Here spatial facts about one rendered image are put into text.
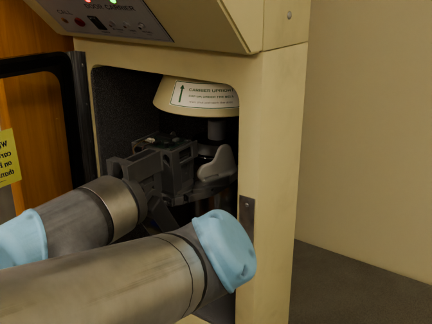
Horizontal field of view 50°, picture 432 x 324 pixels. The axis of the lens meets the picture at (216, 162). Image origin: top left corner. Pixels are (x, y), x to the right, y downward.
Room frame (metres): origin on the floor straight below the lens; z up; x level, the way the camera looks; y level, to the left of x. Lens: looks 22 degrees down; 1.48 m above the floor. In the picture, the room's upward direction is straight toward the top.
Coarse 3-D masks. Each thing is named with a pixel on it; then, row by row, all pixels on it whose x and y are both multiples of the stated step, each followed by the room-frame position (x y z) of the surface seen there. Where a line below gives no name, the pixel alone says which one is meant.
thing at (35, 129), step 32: (0, 96) 0.58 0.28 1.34; (32, 96) 0.62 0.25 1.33; (0, 128) 0.57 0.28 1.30; (32, 128) 0.61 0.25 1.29; (64, 128) 0.65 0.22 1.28; (0, 160) 0.57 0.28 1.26; (32, 160) 0.61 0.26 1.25; (64, 160) 0.65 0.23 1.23; (0, 192) 0.56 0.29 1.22; (32, 192) 0.60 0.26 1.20; (64, 192) 0.64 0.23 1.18; (0, 224) 0.56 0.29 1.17
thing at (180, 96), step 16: (176, 80) 0.62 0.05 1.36; (192, 80) 0.60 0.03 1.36; (160, 96) 0.63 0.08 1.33; (176, 96) 0.60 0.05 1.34; (192, 96) 0.59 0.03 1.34; (208, 96) 0.59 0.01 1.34; (224, 96) 0.59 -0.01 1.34; (176, 112) 0.59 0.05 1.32; (192, 112) 0.58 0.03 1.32; (208, 112) 0.58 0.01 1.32; (224, 112) 0.58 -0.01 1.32
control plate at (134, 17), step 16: (48, 0) 0.60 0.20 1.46; (64, 0) 0.58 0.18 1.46; (80, 0) 0.56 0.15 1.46; (96, 0) 0.54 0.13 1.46; (128, 0) 0.51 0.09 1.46; (64, 16) 0.61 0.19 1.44; (80, 16) 0.59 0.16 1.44; (96, 16) 0.57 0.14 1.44; (112, 16) 0.55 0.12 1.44; (128, 16) 0.54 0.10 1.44; (144, 16) 0.52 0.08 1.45; (80, 32) 0.63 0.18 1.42; (96, 32) 0.61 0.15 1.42; (112, 32) 0.58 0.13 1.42; (128, 32) 0.57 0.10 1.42; (144, 32) 0.55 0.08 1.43; (160, 32) 0.53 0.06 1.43
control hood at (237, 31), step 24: (24, 0) 0.63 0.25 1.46; (144, 0) 0.50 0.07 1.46; (168, 0) 0.48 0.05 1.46; (192, 0) 0.46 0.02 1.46; (216, 0) 0.44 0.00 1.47; (240, 0) 0.47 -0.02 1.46; (48, 24) 0.66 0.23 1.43; (168, 24) 0.51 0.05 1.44; (192, 24) 0.49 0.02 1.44; (216, 24) 0.47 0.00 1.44; (240, 24) 0.47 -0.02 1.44; (192, 48) 0.53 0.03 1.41; (216, 48) 0.50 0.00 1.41; (240, 48) 0.48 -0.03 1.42
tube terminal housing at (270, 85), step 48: (288, 0) 0.55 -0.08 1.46; (96, 48) 0.66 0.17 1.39; (144, 48) 0.61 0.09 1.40; (288, 48) 0.55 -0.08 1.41; (240, 96) 0.52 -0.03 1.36; (288, 96) 0.56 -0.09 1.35; (96, 144) 0.68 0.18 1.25; (240, 144) 0.52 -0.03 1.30; (288, 144) 0.56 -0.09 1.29; (240, 192) 0.52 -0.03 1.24; (288, 192) 0.57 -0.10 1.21; (288, 240) 0.58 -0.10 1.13; (240, 288) 0.52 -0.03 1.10; (288, 288) 0.59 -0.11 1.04
